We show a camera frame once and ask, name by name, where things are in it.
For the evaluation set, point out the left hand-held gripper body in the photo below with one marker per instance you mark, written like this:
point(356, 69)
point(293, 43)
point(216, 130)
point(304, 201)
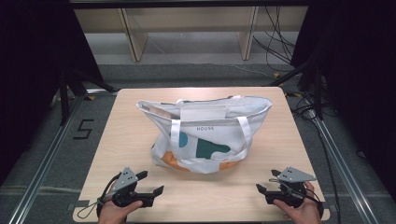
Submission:
point(127, 179)

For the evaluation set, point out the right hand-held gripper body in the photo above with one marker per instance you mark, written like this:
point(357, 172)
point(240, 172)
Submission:
point(294, 175)

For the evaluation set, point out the white tote bag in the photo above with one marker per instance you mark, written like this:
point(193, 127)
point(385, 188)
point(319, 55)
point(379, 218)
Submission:
point(218, 137)

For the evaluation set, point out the person's left hand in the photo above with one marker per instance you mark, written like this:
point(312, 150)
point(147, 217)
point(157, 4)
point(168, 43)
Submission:
point(113, 214)

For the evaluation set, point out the person's right hand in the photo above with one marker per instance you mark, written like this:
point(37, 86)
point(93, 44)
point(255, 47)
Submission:
point(306, 213)

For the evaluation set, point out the yellow tape piece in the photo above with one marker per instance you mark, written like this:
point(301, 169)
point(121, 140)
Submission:
point(297, 94)
point(276, 75)
point(91, 97)

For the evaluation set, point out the black metal stand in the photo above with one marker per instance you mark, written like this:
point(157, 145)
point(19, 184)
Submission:
point(64, 99)
point(317, 93)

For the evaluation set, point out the black curtain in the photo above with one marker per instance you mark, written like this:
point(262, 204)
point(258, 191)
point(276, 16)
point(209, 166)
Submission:
point(31, 77)
point(358, 77)

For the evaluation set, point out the light wooden shelf unit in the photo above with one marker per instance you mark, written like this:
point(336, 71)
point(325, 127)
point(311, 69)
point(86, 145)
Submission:
point(137, 46)

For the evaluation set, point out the aluminium floor rail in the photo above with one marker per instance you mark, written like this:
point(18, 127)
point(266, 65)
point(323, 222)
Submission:
point(46, 161)
point(342, 168)

